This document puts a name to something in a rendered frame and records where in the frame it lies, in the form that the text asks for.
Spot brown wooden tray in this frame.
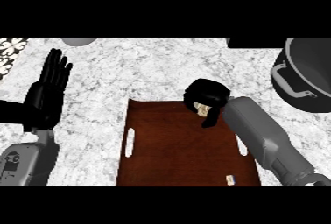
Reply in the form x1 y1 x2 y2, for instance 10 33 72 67
116 98 264 187

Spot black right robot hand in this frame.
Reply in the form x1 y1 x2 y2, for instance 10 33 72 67
182 78 233 129

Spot cream cupcake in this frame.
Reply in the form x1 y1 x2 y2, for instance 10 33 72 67
193 101 213 118

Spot grey round object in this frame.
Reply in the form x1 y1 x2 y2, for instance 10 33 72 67
60 38 100 47

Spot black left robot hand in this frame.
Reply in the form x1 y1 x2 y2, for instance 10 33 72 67
0 47 75 133

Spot dark grey pot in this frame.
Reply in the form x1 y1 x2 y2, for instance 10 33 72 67
271 38 331 114

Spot black and white patterned mat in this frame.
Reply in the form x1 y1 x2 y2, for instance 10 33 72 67
0 38 30 81

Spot black flat object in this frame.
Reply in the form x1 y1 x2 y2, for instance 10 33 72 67
225 38 290 50

